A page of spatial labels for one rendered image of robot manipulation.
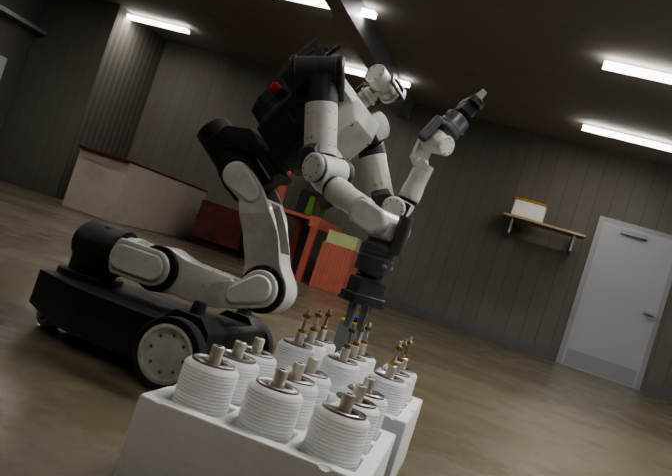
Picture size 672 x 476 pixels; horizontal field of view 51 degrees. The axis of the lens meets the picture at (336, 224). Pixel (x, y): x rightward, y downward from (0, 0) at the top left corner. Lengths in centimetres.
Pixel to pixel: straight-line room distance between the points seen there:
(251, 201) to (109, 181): 761
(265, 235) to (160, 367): 48
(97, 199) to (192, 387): 857
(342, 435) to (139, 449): 33
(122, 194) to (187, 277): 744
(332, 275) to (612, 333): 401
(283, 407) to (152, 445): 22
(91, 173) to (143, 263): 765
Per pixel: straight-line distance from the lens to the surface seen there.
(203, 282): 217
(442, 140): 230
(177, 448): 119
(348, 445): 115
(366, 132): 212
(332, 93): 192
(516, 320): 1060
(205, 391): 120
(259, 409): 117
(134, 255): 223
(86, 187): 984
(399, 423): 165
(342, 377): 169
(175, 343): 195
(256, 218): 210
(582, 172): 1083
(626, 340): 1065
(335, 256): 921
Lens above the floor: 49
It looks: 2 degrees up
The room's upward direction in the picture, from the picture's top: 18 degrees clockwise
